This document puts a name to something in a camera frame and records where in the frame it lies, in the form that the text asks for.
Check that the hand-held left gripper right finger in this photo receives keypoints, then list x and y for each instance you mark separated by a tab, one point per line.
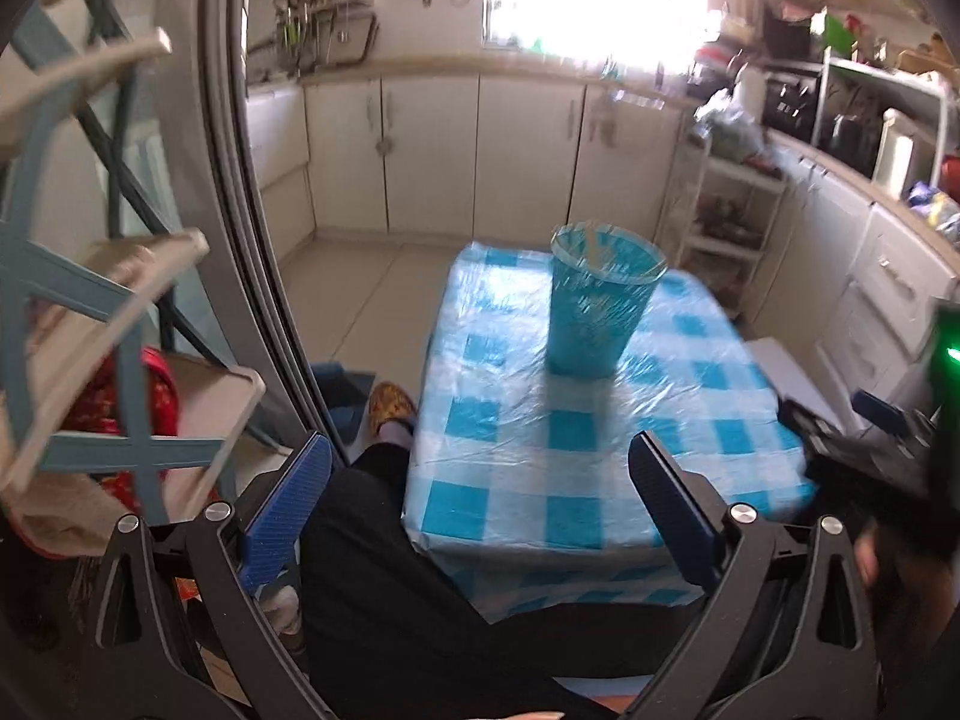
675	525

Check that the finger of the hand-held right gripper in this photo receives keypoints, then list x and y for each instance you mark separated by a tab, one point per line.
881	409
832	442

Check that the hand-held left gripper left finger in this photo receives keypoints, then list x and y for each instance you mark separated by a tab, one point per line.
289	510

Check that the turquoise perforated plastic basket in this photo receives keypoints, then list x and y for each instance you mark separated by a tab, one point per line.
592	315

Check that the person's right hand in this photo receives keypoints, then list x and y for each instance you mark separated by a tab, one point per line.
870	559

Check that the blue flat mop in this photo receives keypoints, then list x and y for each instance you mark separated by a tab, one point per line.
345	397

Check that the white drawer cabinet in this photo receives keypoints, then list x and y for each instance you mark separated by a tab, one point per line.
877	277

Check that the person's black trousers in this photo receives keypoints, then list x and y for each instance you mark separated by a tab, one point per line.
390	600

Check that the yellow patterned slipper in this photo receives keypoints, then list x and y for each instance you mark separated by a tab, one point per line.
391	401

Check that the blue checked tablecloth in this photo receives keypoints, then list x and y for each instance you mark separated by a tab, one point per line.
525	457

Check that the red patterned bag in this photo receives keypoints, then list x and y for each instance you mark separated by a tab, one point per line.
150	390

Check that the blue wrapped bag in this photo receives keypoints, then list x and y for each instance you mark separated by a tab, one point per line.
934	206

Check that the white rolling cart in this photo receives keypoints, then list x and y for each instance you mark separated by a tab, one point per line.
739	240

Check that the beige cloth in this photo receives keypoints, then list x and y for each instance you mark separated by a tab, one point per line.
60	514

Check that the red frying pan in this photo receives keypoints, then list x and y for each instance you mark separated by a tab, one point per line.
951	176

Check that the white electric water boiler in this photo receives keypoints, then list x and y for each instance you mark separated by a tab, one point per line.
896	154

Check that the black stock pot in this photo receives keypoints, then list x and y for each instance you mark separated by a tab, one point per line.
847	139

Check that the blue and white shelf rack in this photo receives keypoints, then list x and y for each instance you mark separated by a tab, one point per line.
75	292

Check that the filled plastic bag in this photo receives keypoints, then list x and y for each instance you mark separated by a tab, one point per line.
731	131

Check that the white countertop shelf rack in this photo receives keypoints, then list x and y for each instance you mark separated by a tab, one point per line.
885	75

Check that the white thermos jug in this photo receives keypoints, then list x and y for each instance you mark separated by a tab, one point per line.
748	97

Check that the green box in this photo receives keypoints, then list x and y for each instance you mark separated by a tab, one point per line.
838	34

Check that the white lower kitchen cabinets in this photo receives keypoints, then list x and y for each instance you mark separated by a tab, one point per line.
435	157

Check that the grey sliding door frame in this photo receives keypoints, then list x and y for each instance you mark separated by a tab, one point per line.
255	240

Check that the wall utensil rack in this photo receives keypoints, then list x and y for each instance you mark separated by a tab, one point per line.
315	15

